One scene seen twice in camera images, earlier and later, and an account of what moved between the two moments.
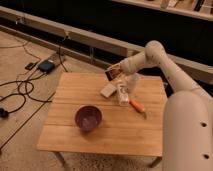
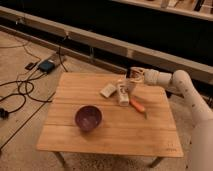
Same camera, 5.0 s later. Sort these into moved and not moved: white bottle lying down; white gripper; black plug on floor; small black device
Moved: white gripper
Not moved: small black device; black plug on floor; white bottle lying down
